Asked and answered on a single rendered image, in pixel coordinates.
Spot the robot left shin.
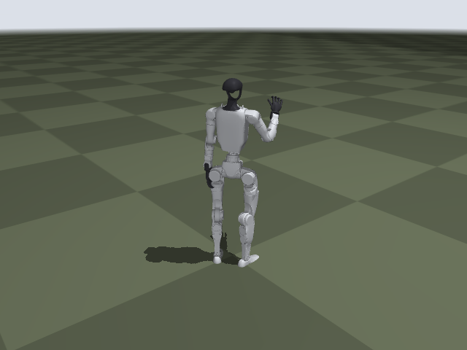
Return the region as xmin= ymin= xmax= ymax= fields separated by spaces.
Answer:
xmin=212 ymin=209 xmax=223 ymax=256

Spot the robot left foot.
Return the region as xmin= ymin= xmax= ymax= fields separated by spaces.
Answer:
xmin=213 ymin=249 xmax=223 ymax=264

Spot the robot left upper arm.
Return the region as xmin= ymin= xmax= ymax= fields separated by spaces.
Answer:
xmin=206 ymin=107 xmax=218 ymax=144

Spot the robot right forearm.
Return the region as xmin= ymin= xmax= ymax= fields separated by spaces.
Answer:
xmin=267 ymin=113 xmax=279 ymax=140

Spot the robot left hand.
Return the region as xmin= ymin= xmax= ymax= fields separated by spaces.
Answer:
xmin=204 ymin=163 xmax=214 ymax=188

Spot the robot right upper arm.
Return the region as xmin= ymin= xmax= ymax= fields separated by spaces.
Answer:
xmin=244 ymin=109 xmax=273 ymax=142

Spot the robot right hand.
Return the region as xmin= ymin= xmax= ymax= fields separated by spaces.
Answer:
xmin=268 ymin=96 xmax=283 ymax=119

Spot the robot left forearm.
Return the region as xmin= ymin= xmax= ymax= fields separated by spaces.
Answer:
xmin=203 ymin=137 xmax=215 ymax=168

